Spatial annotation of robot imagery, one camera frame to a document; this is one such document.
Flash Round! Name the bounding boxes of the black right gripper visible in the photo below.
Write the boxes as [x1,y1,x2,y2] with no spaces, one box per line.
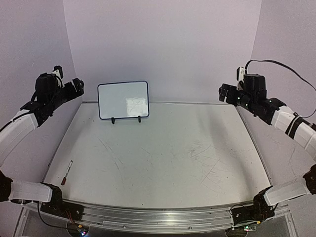
[219,83,254,112]

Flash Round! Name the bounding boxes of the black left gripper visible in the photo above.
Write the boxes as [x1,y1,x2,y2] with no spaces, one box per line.
[46,77,84,110]

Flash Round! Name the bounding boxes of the small blue-framed whiteboard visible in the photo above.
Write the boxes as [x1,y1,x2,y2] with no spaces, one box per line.
[97,80,150,120]

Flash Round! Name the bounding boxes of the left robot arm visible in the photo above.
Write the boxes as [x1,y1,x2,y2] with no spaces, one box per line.
[0,67,84,221]

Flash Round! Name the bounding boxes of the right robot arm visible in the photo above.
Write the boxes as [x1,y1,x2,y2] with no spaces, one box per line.
[219,74,316,224]

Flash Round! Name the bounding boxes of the black whiteboard stand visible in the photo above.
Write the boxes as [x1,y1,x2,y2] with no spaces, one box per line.
[111,116,141,124]

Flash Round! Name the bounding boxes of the right circuit board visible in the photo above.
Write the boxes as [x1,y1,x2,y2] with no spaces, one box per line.
[243,223,258,232]

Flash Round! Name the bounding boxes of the circuit board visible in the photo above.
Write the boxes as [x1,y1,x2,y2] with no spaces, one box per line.
[243,223,258,232]
[73,224,89,237]

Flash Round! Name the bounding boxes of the left circuit board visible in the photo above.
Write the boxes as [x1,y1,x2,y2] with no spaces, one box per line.
[73,224,89,237]

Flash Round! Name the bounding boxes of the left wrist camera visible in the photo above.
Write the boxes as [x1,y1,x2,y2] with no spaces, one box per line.
[52,65,63,79]

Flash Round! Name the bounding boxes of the black right camera cable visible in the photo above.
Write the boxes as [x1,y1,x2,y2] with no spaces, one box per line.
[244,59,316,118]

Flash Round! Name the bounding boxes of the aluminium front rail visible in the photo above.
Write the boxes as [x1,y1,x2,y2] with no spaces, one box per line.
[19,200,291,234]

